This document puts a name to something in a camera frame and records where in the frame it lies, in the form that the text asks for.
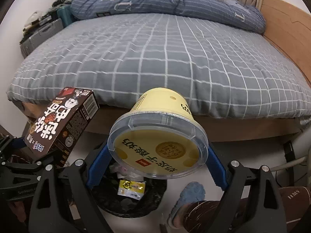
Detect black strap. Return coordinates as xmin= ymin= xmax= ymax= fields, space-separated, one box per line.
xmin=283 ymin=139 xmax=295 ymax=163

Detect wooden headboard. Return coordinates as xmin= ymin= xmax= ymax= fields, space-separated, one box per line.
xmin=261 ymin=0 xmax=311 ymax=85

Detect bed with grey checked sheet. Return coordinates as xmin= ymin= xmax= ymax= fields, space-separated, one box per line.
xmin=6 ymin=13 xmax=311 ymax=142

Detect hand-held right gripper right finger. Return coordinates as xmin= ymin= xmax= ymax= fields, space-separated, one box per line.
xmin=208 ymin=146 xmax=285 ymax=233

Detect black lined trash bin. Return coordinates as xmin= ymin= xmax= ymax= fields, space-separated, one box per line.
xmin=89 ymin=160 xmax=168 ymax=217

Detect black device with cables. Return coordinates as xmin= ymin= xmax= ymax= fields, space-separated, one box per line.
xmin=51 ymin=0 xmax=70 ymax=8

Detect brown printed carton box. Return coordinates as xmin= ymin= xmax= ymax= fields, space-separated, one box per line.
xmin=22 ymin=87 xmax=100 ymax=168

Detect blue striped quilt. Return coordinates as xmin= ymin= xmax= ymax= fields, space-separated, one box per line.
xmin=70 ymin=0 xmax=266 ymax=33

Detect white bundle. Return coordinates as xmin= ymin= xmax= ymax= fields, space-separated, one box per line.
xmin=23 ymin=11 xmax=45 ymax=32

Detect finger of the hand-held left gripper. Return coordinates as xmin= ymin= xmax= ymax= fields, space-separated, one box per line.
xmin=0 ymin=154 xmax=70 ymax=175
xmin=0 ymin=136 xmax=27 ymax=158

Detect blue slipper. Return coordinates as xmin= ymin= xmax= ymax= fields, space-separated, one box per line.
xmin=168 ymin=182 xmax=206 ymax=229

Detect yellow cup with clear lid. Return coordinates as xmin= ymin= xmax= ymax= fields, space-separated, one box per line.
xmin=108 ymin=87 xmax=209 ymax=179

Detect brown patterned pajama pants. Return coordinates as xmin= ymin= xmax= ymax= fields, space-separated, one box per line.
xmin=182 ymin=186 xmax=309 ymax=233

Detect white cable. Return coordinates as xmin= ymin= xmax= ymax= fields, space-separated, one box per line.
xmin=270 ymin=156 xmax=308 ymax=173

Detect grey hard suitcase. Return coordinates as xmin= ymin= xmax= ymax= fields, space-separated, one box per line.
xmin=19 ymin=18 xmax=64 ymax=59

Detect teal plastic crate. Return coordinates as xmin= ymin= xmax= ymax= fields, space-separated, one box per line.
xmin=57 ymin=6 xmax=73 ymax=28

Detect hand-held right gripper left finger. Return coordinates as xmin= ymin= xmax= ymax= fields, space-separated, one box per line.
xmin=29 ymin=143 xmax=110 ymax=233

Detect yellow snack wrapper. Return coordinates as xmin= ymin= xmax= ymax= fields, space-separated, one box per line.
xmin=117 ymin=180 xmax=146 ymax=200

